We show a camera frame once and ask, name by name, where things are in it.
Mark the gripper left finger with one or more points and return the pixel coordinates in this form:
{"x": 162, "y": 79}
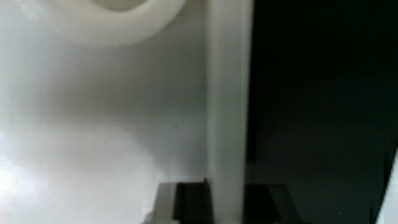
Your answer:
{"x": 182, "y": 203}

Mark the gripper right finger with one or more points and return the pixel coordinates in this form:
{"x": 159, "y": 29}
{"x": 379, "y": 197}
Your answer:
{"x": 269, "y": 205}

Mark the white square tabletop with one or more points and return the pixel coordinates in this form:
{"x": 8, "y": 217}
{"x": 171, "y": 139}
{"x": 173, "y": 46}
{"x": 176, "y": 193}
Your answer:
{"x": 123, "y": 106}

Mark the white right fence piece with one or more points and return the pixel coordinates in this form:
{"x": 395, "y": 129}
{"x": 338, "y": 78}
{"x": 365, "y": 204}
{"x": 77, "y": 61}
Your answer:
{"x": 388, "y": 214}

